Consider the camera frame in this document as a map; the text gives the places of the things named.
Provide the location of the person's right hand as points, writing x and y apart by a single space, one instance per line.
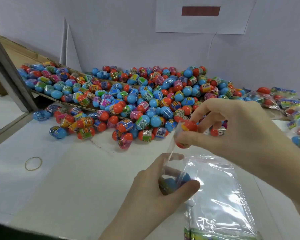
245 132

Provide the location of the person's left hand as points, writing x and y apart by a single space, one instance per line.
142 197

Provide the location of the person's right thumb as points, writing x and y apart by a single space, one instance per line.
197 142

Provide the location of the person's right middle finger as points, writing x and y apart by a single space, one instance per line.
207 122

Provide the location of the person's left thumb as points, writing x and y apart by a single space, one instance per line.
183 191

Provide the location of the orange toy egg capsule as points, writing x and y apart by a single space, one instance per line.
190 126

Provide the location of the clear plastic bag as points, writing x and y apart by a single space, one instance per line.
172 157

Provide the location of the person's left forearm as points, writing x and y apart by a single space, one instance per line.
122 232

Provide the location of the person's right forearm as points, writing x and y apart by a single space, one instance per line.
292 177

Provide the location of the blue toy egg capsule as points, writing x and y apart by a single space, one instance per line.
171 184

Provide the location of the stack of clear plastic bags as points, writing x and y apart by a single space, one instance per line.
220 197

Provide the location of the pile of colourful toy eggs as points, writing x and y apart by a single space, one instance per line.
140 97

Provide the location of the pile of bagged toy eggs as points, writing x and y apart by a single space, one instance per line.
287 104

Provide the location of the white paper sign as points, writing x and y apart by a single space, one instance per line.
205 19

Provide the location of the yellow rubber band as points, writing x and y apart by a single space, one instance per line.
33 163

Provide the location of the white folded paper piece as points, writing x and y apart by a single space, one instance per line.
70 52

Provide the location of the person's dark clothing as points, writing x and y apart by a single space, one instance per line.
15 232

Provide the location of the brown cardboard sheet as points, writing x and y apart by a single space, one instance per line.
20 53

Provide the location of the grey metal frame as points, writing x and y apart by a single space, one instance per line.
7 77

